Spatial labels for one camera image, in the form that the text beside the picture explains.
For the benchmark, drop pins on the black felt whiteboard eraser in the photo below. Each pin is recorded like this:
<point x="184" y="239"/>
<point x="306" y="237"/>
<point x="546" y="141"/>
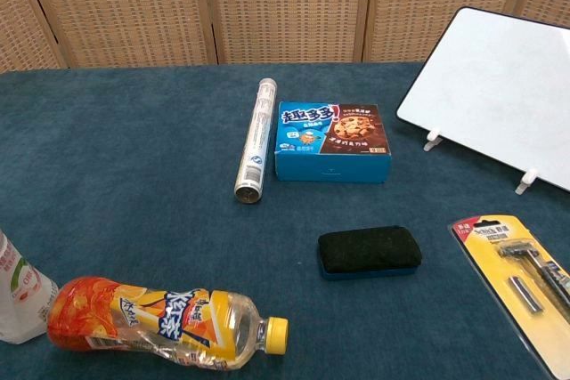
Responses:
<point x="369" y="248"/>

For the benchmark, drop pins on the blue cookie box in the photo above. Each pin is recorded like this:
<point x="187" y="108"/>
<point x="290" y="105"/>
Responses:
<point x="329" y="166"/>

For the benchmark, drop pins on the white board with feet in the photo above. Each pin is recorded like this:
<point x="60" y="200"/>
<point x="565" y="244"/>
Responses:
<point x="490" y="86"/>

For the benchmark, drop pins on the clear plastic wrapped roll tube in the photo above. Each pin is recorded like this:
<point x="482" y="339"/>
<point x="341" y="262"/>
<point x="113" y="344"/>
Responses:
<point x="257" y="139"/>

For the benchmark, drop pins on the teal table cloth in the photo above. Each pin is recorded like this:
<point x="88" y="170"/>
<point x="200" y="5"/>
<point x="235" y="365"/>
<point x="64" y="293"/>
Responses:
<point x="133" y="153"/>

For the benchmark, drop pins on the woven rattan folding screen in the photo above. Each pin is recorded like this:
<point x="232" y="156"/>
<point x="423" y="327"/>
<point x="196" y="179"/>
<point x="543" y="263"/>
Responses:
<point x="289" y="6"/>

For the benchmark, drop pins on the orange iced tea bottle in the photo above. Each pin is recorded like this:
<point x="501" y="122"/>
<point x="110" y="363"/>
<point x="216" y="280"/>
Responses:
<point x="133" y="317"/>

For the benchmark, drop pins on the yellow razor blister pack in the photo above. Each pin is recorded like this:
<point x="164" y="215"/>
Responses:
<point x="512" y="275"/>

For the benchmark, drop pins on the white drink bottle green label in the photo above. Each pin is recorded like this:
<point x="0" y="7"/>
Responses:
<point x="18" y="300"/>

